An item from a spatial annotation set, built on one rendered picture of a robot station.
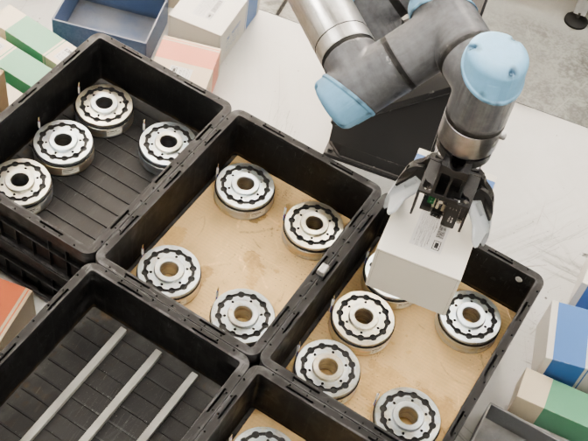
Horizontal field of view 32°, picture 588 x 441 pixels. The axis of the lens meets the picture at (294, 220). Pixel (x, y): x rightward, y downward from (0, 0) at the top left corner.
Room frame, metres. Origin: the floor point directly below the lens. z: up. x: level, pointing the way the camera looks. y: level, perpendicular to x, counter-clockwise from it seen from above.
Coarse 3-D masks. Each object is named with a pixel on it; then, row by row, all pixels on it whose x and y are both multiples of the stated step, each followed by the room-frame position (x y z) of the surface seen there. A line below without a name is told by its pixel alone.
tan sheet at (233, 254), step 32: (288, 192) 1.15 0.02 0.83; (192, 224) 1.04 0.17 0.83; (224, 224) 1.06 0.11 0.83; (256, 224) 1.07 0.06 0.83; (224, 256) 0.99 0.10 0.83; (256, 256) 1.00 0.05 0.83; (288, 256) 1.02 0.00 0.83; (224, 288) 0.93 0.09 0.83; (256, 288) 0.94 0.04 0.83; (288, 288) 0.95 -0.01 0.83
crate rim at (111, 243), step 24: (288, 144) 1.18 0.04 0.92; (336, 168) 1.14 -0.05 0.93; (360, 216) 1.05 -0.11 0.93; (120, 240) 0.91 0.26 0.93; (336, 240) 1.00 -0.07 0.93; (144, 288) 0.84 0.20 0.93; (192, 312) 0.81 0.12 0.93; (288, 312) 0.84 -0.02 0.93; (216, 336) 0.78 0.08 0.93; (264, 336) 0.80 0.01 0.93
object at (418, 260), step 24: (408, 216) 0.91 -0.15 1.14; (432, 216) 0.92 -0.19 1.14; (384, 240) 0.86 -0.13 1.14; (408, 240) 0.87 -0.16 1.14; (432, 240) 0.87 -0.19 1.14; (456, 240) 0.88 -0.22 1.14; (384, 264) 0.84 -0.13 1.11; (408, 264) 0.83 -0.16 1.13; (432, 264) 0.83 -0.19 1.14; (456, 264) 0.84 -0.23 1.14; (384, 288) 0.84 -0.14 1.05; (408, 288) 0.83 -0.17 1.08; (432, 288) 0.82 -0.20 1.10; (456, 288) 0.82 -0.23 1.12
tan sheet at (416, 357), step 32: (352, 288) 0.98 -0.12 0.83; (320, 320) 0.91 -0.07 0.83; (416, 320) 0.94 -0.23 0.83; (384, 352) 0.87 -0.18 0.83; (416, 352) 0.88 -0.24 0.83; (448, 352) 0.90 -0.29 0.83; (384, 384) 0.81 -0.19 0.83; (416, 384) 0.83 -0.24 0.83; (448, 384) 0.84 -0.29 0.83; (448, 416) 0.78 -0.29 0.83
